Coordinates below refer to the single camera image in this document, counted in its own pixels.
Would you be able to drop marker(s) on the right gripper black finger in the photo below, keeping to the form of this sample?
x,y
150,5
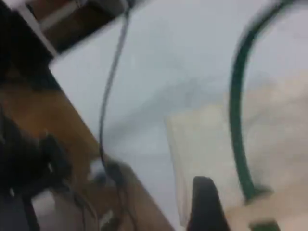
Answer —
x,y
205,207

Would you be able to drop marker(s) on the brown wooden box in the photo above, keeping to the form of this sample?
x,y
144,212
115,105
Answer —
x,y
77,24

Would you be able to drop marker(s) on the black white-edged cabinet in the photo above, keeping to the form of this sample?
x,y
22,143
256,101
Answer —
x,y
19,29

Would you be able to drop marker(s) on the black equipment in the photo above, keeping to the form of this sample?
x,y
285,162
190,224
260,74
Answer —
x,y
21,156

